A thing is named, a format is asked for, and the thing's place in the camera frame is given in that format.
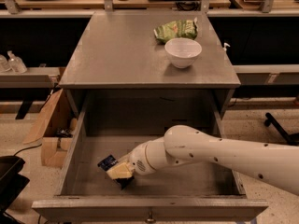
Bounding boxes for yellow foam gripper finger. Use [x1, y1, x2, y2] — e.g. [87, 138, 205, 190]
[107, 162, 135, 179]

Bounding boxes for dark blue rxbar wrapper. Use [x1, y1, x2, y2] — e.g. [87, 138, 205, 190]
[97, 155, 135, 189]

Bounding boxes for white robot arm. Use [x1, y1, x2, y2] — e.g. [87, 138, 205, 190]
[107, 125, 299, 195]

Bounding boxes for brass drawer knob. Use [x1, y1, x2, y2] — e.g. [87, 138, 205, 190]
[145, 211, 156, 224]

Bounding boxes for open grey top drawer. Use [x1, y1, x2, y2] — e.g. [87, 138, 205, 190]
[32, 91, 269, 223]

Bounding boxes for open cardboard box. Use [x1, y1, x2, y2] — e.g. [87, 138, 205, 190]
[23, 90, 77, 168]

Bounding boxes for grey wooden cabinet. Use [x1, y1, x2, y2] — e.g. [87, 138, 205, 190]
[60, 9, 240, 114]

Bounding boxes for black bin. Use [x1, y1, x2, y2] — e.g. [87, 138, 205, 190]
[0, 156, 29, 214]

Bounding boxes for white ceramic bowl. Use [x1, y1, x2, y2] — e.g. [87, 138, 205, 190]
[164, 38, 202, 68]

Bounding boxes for clear sanitizer bottle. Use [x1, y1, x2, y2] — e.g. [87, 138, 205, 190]
[7, 50, 27, 74]

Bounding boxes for green chip bag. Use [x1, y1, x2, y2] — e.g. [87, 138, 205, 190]
[153, 19, 198, 44]

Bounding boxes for clear plastic bottle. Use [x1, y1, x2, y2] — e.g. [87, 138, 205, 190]
[0, 55, 11, 72]

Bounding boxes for white pump bottle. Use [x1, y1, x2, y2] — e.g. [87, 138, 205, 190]
[223, 42, 231, 51]

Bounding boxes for black metal stand leg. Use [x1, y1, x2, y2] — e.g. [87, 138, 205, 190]
[264, 113, 299, 146]

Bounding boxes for black cable on floor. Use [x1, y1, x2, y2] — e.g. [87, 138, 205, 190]
[12, 143, 43, 157]

